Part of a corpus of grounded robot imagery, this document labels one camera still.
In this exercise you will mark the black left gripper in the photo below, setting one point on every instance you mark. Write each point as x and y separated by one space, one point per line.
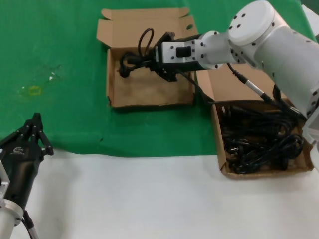
20 164

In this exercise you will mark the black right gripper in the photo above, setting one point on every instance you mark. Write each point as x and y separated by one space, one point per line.
179 67

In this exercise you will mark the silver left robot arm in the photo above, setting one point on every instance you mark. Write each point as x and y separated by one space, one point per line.
8 220

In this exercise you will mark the cardboard box with oval hole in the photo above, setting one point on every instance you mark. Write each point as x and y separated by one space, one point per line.
139 92

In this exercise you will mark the green table cloth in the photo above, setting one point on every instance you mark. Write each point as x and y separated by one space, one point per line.
49 37

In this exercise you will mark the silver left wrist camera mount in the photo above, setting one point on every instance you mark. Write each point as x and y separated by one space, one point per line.
3 181

